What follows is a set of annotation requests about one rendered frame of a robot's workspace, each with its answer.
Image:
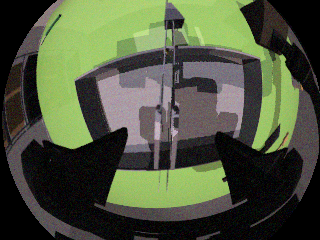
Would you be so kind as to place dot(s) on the dark grey spatula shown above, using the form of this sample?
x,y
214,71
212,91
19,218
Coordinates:
x,y
268,143

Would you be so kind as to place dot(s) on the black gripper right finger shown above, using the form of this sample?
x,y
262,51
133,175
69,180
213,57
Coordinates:
x,y
244,167

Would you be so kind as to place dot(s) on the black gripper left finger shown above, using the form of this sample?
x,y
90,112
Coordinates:
x,y
93,165

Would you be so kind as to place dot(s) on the grey cylinder with orange top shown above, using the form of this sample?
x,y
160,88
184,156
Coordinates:
x,y
297,85

